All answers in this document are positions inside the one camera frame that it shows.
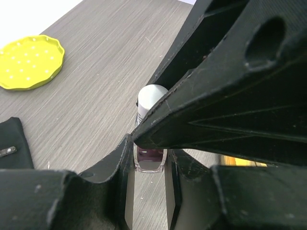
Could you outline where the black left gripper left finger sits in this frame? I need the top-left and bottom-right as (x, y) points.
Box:
(0, 134), (134, 230)

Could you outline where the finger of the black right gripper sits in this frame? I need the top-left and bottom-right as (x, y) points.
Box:
(133, 0), (307, 166)
(148, 0), (248, 89)

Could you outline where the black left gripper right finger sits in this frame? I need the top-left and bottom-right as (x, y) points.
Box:
(165, 149), (307, 230)

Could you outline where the purple nail polish bottle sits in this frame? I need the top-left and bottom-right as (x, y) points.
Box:
(133, 146), (167, 173)

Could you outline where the yellow plaid shirt sleeve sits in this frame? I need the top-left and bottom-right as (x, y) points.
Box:
(221, 156), (267, 167)

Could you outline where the black cloth placemat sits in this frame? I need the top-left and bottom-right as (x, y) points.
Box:
(0, 117), (34, 169)

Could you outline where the green polka dot dish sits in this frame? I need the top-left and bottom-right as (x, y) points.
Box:
(0, 34), (65, 91)

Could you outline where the table knife with dark handle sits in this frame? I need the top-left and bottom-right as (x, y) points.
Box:
(0, 146), (17, 157)

